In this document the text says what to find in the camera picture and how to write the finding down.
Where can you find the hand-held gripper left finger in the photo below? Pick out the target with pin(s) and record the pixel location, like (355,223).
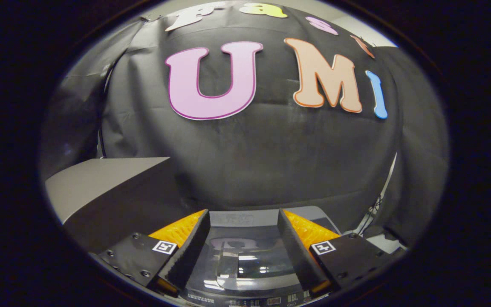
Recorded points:
(190,251)

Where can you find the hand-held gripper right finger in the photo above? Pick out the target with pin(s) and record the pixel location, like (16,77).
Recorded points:
(296,251)

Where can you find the grey washing machine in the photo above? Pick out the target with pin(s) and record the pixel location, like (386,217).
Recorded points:
(249,300)

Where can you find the black backdrop cloth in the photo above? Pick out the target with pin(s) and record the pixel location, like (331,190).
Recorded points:
(271,162)

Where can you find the cream and dark cabinet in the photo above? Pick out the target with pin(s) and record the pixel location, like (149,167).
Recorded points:
(100,187)

